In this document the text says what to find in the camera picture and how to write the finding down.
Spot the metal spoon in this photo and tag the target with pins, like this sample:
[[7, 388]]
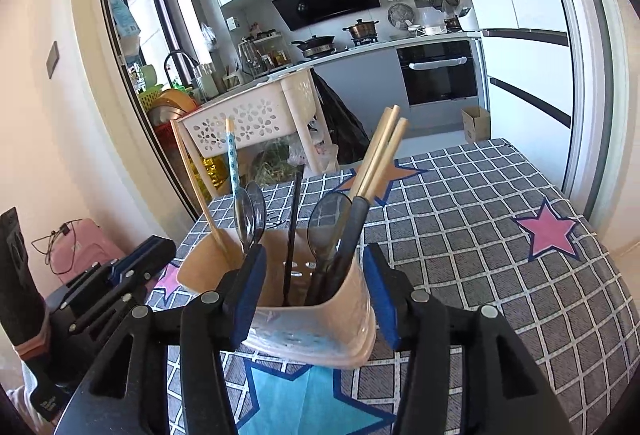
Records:
[[244, 219]]

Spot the wooden chopstick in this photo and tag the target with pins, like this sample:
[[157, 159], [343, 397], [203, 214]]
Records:
[[199, 195], [381, 137]]

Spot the black spoon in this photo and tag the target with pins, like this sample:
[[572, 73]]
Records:
[[259, 206], [350, 226], [325, 228]]

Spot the black kitchen faucet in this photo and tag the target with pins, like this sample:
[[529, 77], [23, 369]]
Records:
[[180, 68]]

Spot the steel pot on stove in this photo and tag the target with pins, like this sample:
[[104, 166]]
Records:
[[363, 32]]

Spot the black built-in oven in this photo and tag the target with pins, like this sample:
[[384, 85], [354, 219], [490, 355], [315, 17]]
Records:
[[436, 72]]

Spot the thin metal utensil handle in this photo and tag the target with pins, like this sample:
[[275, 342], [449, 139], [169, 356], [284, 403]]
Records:
[[288, 265]]

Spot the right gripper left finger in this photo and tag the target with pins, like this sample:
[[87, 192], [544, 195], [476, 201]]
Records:
[[240, 302]]

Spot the white refrigerator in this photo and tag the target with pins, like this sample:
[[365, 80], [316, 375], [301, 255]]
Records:
[[530, 86]]

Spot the black plastic bag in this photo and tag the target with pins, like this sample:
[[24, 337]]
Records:
[[345, 129]]

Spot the blue patterned chopstick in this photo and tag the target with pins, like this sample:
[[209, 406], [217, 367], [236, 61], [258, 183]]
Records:
[[233, 162]]

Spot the cardboard box on floor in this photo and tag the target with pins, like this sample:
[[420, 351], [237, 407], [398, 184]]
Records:
[[476, 124]]

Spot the beige plastic utensil holder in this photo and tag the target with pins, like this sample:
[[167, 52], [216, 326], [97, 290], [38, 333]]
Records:
[[339, 333]]

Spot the grey checked tablecloth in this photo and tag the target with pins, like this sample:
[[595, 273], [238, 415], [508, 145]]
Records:
[[472, 224]]

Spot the black wok on stove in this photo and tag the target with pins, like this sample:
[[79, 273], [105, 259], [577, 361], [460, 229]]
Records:
[[316, 46]]

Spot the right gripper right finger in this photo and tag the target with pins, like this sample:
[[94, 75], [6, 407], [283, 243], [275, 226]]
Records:
[[390, 291]]

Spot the wooden chopstick table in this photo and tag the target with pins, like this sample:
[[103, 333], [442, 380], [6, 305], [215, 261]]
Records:
[[388, 153]]

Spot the beige plastic basket rack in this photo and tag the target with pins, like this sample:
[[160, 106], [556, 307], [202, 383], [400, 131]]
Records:
[[287, 105]]

